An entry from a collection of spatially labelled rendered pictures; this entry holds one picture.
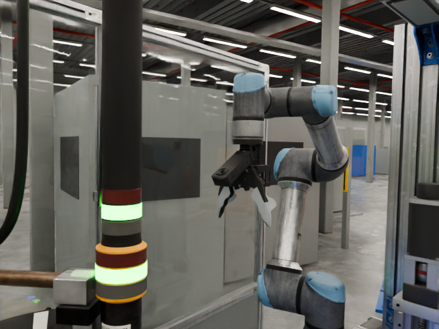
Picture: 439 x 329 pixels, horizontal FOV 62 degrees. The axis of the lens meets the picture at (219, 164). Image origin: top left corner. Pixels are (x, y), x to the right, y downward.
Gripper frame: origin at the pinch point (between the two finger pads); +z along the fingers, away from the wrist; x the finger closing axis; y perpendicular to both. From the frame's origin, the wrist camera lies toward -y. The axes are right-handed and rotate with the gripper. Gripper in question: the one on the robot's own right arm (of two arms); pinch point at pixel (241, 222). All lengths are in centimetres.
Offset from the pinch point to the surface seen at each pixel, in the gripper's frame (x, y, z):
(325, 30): 253, 592, -239
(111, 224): -26, -52, -12
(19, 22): -18, -56, -29
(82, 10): 45, -15, -55
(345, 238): 171, 513, 130
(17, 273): -17, -56, -7
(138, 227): -27, -50, -11
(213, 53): 45, 40, -55
